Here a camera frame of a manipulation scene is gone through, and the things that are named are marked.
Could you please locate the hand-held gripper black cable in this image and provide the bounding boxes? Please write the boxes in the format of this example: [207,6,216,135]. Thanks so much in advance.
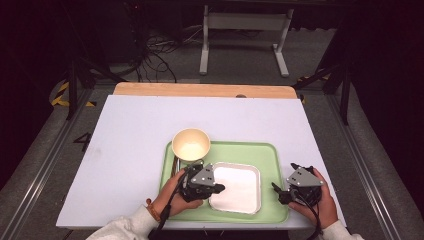
[148,169,188,240]
[293,191,324,240]

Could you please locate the person's left hand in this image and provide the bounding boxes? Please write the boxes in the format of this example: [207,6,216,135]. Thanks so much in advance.
[151,168,205,218]

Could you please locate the aluminium floor rail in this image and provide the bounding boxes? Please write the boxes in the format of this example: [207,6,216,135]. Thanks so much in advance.
[324,94,405,240]
[0,88,96,240]

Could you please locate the right hand-held gripper black cable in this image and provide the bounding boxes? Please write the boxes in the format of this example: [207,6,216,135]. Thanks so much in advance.
[293,191,324,240]

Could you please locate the white board sheet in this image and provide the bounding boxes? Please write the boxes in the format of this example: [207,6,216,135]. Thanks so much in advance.
[55,94,348,231]

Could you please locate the bundle of black floor cables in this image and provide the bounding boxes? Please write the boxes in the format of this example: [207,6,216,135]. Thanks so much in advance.
[126,19,208,84]

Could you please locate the person's right hand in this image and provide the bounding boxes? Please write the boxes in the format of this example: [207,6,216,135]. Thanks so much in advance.
[288,167,339,230]

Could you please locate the white metal stand frame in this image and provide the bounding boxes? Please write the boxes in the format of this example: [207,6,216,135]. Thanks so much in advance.
[198,4,295,78]

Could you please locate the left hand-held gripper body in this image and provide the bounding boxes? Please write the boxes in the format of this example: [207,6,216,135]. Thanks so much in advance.
[179,162,218,203]

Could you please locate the brown beaded bracelet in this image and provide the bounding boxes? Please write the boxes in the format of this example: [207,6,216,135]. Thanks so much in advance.
[145,198,162,223]

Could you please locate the cream bowl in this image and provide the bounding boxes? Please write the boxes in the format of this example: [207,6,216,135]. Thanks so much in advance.
[171,127,212,163]

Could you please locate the white square plate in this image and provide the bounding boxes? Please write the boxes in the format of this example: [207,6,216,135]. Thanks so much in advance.
[207,161,262,215]

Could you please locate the green tray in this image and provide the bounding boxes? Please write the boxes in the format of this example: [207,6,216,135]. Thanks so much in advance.
[159,140,290,225]

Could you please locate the black tripod stand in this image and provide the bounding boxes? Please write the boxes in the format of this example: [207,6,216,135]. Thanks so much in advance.
[293,33,355,126]
[64,49,128,122]

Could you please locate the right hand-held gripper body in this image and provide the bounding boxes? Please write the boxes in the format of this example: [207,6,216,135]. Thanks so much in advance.
[281,166,325,207]

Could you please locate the wooden table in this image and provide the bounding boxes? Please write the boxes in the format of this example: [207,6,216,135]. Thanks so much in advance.
[113,82,298,100]

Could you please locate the left hand-held gripper black cable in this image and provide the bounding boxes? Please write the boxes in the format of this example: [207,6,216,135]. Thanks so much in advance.
[148,169,188,240]

